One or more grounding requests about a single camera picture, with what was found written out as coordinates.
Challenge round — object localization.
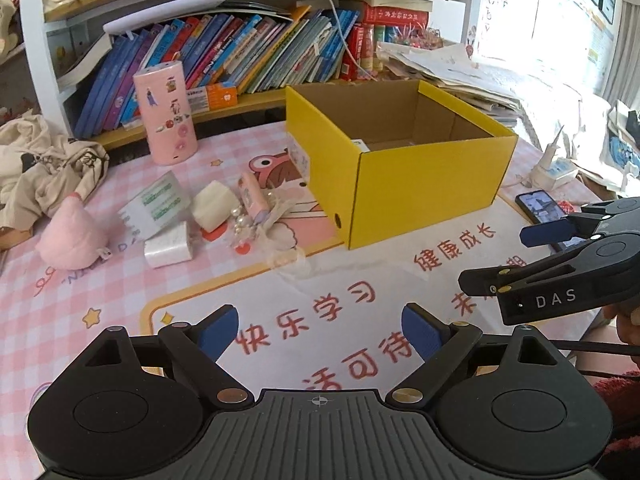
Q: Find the white power adapter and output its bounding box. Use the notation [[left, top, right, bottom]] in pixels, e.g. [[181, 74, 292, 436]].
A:
[[143, 221, 193, 269]]

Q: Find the pearl lace hair accessory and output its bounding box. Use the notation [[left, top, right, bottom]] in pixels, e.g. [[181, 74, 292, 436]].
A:
[[229, 190, 310, 281]]

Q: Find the black smartphone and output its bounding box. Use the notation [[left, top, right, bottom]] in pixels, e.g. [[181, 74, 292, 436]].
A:
[[515, 190, 585, 252]]

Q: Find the white charger stand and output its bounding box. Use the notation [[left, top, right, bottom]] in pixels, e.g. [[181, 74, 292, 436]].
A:
[[528, 126, 578, 192]]

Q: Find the pink checkered desk mat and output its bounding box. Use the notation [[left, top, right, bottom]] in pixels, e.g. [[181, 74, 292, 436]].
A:
[[0, 119, 601, 480]]

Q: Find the white sponge block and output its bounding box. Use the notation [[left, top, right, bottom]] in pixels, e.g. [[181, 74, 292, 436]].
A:
[[191, 181, 240, 232]]

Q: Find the clear tape roll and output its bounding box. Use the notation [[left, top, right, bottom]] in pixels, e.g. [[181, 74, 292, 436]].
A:
[[118, 171, 191, 240]]

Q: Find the pink tube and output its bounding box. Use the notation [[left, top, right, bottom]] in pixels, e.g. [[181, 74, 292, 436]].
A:
[[238, 172, 270, 223]]

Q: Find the pink plush toy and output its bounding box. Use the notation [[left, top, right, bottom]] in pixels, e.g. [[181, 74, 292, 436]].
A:
[[36, 192, 112, 271]]

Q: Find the yellow cardboard box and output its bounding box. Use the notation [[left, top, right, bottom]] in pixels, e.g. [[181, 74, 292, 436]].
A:
[[285, 80, 518, 249]]

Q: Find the pink cylindrical container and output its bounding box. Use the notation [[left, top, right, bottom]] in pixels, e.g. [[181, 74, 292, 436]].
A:
[[134, 61, 198, 166]]

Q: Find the beige hoodie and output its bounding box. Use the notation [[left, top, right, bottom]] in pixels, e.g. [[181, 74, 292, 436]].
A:
[[1, 112, 110, 231]]

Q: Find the orange white small box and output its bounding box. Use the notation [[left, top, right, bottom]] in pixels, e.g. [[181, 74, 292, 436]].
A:
[[186, 84, 238, 114]]

